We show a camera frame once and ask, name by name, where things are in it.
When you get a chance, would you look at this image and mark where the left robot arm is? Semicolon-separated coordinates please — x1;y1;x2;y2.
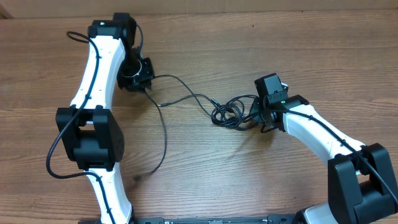
55;12;155;223

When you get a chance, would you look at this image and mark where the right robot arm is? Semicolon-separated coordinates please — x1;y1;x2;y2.
252;73;397;224

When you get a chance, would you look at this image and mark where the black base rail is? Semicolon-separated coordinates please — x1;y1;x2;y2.
128;214;295;224

